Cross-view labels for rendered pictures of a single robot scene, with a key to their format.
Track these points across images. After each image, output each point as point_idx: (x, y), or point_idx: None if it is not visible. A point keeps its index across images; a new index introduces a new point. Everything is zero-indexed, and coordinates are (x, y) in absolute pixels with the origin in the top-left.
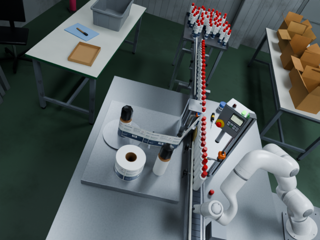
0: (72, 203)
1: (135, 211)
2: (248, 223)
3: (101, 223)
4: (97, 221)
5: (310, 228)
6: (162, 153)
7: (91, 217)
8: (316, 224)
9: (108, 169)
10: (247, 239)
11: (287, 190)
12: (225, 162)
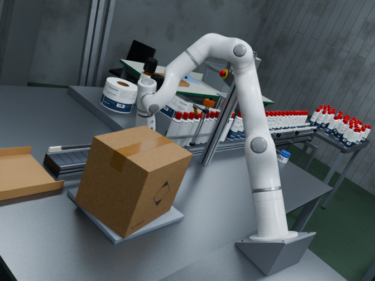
0: (45, 91)
1: (87, 122)
2: (201, 203)
3: (50, 106)
4: (49, 104)
5: (281, 230)
6: None
7: (48, 101)
8: (298, 236)
9: (99, 96)
10: (183, 206)
11: (244, 110)
12: (233, 173)
